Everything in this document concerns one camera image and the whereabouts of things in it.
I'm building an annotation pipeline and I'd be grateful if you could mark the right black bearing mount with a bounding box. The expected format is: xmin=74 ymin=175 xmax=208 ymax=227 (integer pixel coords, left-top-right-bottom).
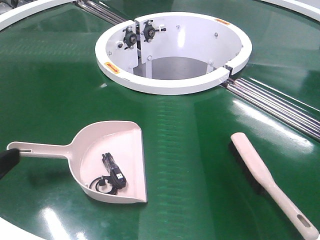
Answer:
xmin=142 ymin=20 xmax=167 ymax=43

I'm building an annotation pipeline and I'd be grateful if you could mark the green conveyor belt surface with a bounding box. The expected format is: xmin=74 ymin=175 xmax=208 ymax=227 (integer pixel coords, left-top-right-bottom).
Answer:
xmin=0 ymin=3 xmax=320 ymax=240

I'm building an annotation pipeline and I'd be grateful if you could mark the thick black cable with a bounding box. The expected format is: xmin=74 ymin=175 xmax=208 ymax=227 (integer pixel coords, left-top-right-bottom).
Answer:
xmin=101 ymin=152 xmax=127 ymax=191

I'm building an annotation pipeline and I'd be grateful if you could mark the left black bearing mount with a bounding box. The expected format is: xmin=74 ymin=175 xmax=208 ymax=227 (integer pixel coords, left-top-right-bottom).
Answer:
xmin=123 ymin=26 xmax=137 ymax=50

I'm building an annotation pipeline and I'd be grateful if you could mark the thin black cable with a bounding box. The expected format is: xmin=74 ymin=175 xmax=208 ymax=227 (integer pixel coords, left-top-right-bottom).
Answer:
xmin=88 ymin=174 xmax=120 ymax=196

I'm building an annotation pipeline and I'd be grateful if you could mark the black gripper finger with white pad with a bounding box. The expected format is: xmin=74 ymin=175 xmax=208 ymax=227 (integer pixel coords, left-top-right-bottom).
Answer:
xmin=0 ymin=148 xmax=20 ymax=179

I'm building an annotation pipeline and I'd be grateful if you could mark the beige hand brush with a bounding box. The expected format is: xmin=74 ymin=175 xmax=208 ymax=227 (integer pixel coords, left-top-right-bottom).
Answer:
xmin=230 ymin=132 xmax=320 ymax=240

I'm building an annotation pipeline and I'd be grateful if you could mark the right steel roller strip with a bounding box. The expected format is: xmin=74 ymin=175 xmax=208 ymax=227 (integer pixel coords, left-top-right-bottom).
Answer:
xmin=221 ymin=78 xmax=320 ymax=141

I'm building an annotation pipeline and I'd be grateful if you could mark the pink plastic dustpan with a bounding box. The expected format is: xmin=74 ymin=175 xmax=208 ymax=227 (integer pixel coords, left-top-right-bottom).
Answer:
xmin=6 ymin=120 xmax=148 ymax=204

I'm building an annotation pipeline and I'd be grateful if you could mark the white central ring housing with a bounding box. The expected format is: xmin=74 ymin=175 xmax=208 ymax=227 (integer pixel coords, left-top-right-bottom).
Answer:
xmin=95 ymin=12 xmax=252 ymax=95

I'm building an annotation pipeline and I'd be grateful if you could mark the steel roller strip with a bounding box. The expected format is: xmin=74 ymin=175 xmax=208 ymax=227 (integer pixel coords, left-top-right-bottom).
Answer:
xmin=74 ymin=0 xmax=127 ymax=25
xmin=221 ymin=78 xmax=320 ymax=141

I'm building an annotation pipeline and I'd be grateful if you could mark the black bearing mount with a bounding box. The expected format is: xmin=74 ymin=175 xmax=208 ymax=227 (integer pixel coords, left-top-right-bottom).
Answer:
xmin=123 ymin=26 xmax=137 ymax=50
xmin=142 ymin=20 xmax=167 ymax=43

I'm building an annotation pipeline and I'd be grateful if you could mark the upper left steel roller strip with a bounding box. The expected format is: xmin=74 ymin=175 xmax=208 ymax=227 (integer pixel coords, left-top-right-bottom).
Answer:
xmin=74 ymin=0 xmax=127 ymax=25

